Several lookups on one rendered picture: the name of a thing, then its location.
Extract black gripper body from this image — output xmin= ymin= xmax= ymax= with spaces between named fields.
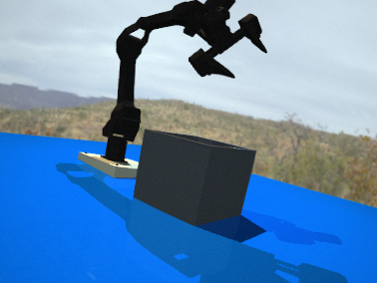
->
xmin=188 ymin=13 xmax=262 ymax=77

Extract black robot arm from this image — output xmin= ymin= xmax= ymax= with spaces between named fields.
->
xmin=100 ymin=0 xmax=235 ymax=162

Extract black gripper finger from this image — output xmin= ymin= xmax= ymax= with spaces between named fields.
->
xmin=198 ymin=53 xmax=235 ymax=79
xmin=244 ymin=20 xmax=267 ymax=54

